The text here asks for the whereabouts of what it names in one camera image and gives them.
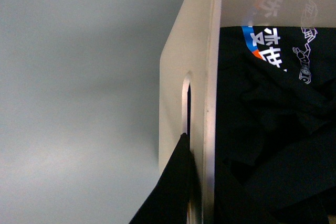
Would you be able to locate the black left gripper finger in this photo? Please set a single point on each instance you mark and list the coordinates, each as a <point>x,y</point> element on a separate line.
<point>169,200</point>

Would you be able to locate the cream plastic laundry hamper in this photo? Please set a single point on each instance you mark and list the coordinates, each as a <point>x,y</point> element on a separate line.
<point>188,75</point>

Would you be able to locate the black printed t-shirt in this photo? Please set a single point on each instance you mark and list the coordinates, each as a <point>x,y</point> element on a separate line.
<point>275,125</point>

